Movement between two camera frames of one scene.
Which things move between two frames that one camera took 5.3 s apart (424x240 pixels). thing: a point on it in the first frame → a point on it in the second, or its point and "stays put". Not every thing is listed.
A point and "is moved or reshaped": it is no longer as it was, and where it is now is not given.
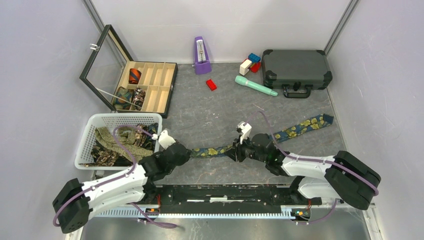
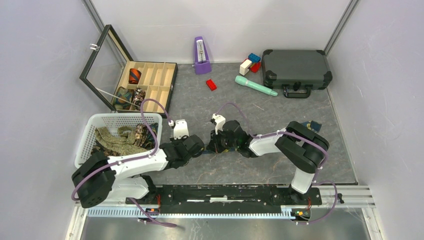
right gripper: x=237 y=155 → x=213 y=143
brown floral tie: x=103 y=158 stays put
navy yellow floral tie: x=299 y=128 is moved or reshaped
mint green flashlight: x=242 y=80 stays put
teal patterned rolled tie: x=124 y=94 stays put
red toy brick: x=211 y=85 stays put
